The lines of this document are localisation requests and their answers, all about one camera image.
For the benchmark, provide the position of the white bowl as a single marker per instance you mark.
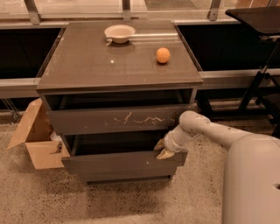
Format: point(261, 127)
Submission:
point(119, 33)

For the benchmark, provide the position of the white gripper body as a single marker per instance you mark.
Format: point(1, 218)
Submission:
point(170, 143)

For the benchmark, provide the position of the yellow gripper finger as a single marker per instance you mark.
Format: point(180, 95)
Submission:
point(164, 154)
point(160, 145)

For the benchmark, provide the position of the grey drawer cabinet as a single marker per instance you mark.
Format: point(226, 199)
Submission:
point(86, 61)

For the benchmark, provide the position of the grey drawer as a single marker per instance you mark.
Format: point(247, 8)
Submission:
point(96, 113)
point(123, 156)

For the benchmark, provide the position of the open cardboard box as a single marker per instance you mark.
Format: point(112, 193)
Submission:
point(34, 130)

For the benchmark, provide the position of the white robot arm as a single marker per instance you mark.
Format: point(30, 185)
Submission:
point(251, 193)

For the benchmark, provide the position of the grey top drawer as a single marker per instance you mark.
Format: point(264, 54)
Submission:
point(96, 113)

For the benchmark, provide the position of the black office chair base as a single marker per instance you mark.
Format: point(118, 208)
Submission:
point(272, 104)

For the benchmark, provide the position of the black side table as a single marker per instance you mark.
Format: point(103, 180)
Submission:
point(251, 43)

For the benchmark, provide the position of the orange fruit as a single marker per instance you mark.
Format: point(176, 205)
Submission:
point(163, 55)

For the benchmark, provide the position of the metal window railing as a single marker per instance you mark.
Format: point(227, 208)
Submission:
point(39, 14)

